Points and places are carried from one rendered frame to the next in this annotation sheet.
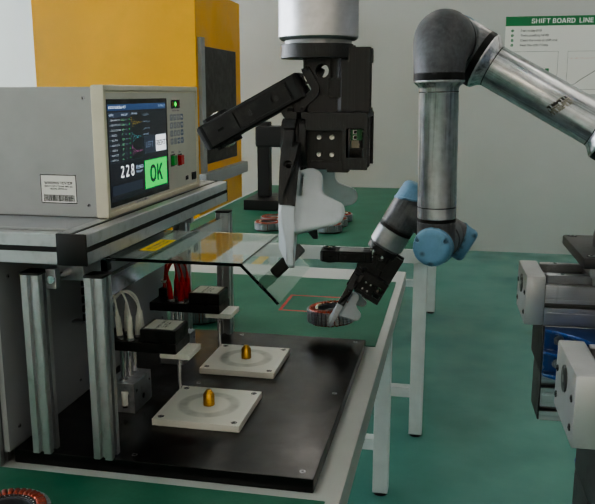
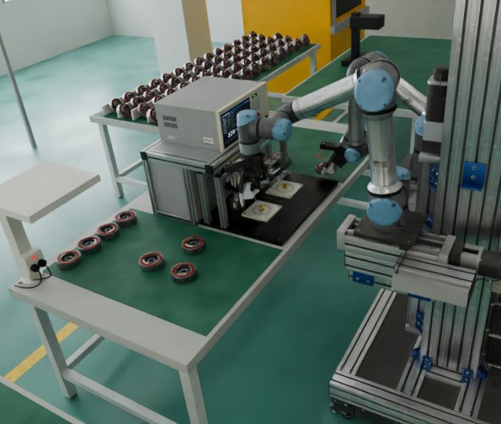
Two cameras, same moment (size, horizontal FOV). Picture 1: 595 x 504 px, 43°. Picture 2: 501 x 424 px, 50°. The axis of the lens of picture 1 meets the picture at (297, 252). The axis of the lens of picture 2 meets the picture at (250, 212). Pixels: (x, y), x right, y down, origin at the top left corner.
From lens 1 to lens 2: 1.47 m
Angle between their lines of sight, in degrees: 29
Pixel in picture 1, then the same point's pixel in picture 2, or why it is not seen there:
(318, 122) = (248, 172)
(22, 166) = (197, 133)
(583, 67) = not seen: outside the picture
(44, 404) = (205, 209)
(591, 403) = (341, 238)
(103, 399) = (221, 211)
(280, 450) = (276, 230)
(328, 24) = (248, 152)
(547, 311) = not seen: hidden behind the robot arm
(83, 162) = (215, 135)
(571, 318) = not seen: hidden behind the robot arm
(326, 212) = (249, 195)
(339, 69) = (254, 160)
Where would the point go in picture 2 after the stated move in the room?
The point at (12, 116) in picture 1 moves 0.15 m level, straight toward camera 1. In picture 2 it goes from (193, 117) to (190, 129)
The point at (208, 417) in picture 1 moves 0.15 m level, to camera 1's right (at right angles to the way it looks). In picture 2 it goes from (258, 215) to (288, 219)
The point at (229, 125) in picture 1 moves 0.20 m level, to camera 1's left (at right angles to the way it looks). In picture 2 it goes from (230, 168) to (183, 165)
